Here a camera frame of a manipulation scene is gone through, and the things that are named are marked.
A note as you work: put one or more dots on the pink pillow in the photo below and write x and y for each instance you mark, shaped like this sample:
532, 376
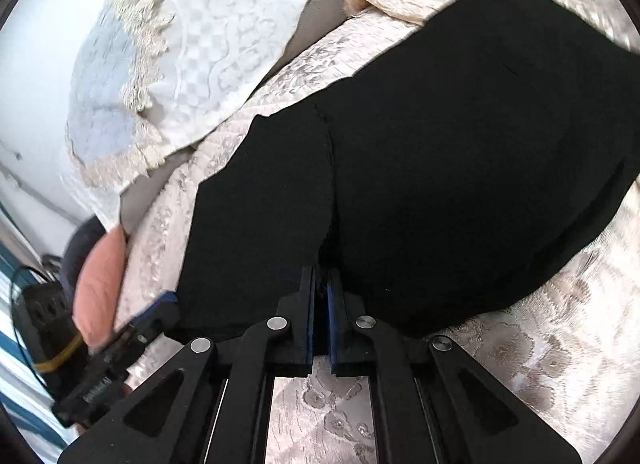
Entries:
100, 289

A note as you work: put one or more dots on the grey bed sheet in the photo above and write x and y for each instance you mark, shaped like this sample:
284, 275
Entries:
325, 11

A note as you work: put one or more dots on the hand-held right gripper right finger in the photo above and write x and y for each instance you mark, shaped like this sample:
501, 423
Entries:
342, 339

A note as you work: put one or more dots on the blue-grey lace-trimmed pillow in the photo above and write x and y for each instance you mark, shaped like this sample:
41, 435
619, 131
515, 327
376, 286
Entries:
107, 69

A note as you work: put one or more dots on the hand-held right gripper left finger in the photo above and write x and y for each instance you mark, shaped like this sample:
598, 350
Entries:
300, 339

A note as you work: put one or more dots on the black power strip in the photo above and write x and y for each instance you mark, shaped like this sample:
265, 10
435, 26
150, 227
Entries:
47, 314

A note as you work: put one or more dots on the black pants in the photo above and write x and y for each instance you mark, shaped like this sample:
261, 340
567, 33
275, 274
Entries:
425, 169

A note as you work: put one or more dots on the dark blue cushion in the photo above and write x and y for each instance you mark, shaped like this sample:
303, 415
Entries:
82, 249

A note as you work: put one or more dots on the blue striped rug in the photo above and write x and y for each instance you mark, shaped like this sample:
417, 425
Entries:
20, 384

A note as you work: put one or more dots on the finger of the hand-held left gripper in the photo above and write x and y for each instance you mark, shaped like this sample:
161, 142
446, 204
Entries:
157, 305
165, 324

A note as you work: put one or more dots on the beige floral quilted bedspread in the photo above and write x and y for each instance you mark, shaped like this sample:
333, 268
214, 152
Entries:
550, 344

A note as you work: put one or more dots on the white lace cover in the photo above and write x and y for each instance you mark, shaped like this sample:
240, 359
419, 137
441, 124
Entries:
225, 44

